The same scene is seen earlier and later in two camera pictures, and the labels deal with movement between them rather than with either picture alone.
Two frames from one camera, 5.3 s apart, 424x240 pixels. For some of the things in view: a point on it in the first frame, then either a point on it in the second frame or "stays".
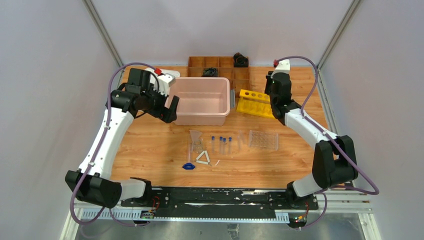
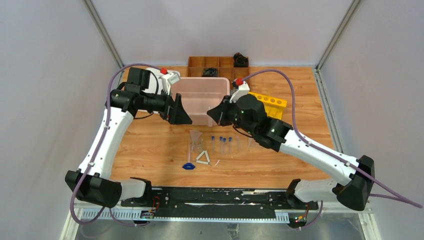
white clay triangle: (206, 156) stays
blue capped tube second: (221, 145) stays
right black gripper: (269, 81) -> (219, 113)
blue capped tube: (230, 145) stays
